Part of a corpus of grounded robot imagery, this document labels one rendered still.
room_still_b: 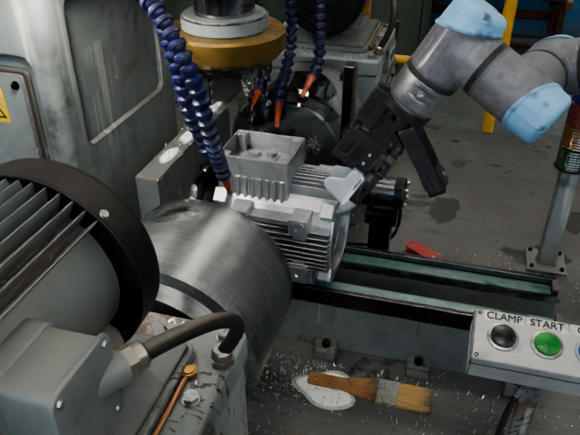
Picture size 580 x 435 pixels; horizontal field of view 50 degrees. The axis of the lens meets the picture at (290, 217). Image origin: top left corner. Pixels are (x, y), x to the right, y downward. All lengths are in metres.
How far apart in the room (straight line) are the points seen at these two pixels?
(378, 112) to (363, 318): 0.38
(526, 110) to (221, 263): 0.40
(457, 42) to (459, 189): 0.88
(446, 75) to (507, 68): 0.07
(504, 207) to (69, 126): 1.05
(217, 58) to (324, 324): 0.49
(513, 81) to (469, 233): 0.72
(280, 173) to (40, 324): 0.60
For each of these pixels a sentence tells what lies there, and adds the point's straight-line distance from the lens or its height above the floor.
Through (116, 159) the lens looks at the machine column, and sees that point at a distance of 1.07.
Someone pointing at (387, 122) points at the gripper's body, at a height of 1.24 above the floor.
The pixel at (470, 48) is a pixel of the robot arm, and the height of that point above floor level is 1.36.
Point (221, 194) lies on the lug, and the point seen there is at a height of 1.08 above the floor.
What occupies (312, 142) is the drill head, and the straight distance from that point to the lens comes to 1.20.
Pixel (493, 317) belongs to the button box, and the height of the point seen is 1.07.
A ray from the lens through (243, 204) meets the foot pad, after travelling 1.00.
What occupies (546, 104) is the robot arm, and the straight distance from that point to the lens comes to 0.80.
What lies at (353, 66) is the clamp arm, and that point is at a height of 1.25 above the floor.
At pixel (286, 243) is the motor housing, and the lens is 0.99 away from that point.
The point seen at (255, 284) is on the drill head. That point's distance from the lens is 0.77.
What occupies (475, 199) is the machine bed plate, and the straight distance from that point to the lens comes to 1.61.
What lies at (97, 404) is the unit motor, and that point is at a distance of 0.44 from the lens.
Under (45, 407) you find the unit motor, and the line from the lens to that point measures 0.40.
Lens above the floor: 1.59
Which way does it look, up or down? 32 degrees down
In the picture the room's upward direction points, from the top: straight up
